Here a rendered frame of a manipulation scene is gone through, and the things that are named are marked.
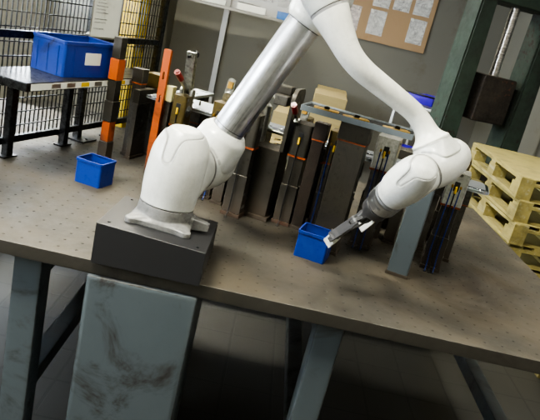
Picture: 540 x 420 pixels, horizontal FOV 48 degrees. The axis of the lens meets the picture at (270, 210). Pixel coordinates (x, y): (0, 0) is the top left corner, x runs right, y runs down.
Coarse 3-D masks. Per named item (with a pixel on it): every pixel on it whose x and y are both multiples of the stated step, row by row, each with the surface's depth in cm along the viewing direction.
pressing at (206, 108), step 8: (152, 96) 241; (192, 104) 245; (208, 104) 254; (200, 112) 237; (208, 112) 236; (272, 128) 235; (280, 128) 241; (368, 152) 233; (368, 160) 222; (400, 160) 233; (472, 184) 220; (480, 184) 223; (480, 192) 212; (488, 192) 214
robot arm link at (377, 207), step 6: (372, 192) 158; (372, 198) 158; (378, 198) 156; (372, 204) 159; (378, 204) 156; (384, 204) 155; (372, 210) 159; (378, 210) 158; (384, 210) 157; (390, 210) 156; (396, 210) 156; (384, 216) 159; (390, 216) 159
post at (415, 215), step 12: (432, 192) 190; (420, 204) 192; (408, 216) 194; (420, 216) 193; (408, 228) 195; (420, 228) 194; (396, 240) 197; (408, 240) 196; (396, 252) 198; (408, 252) 197; (396, 264) 199; (408, 264) 198; (396, 276) 200
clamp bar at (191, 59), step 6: (192, 54) 225; (198, 54) 228; (186, 60) 227; (192, 60) 226; (186, 66) 227; (192, 66) 227; (186, 72) 228; (192, 72) 228; (186, 78) 229; (192, 78) 229; (192, 84) 231
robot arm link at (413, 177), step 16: (416, 160) 145; (432, 160) 146; (384, 176) 153; (400, 176) 146; (416, 176) 144; (432, 176) 145; (384, 192) 152; (400, 192) 148; (416, 192) 147; (400, 208) 155
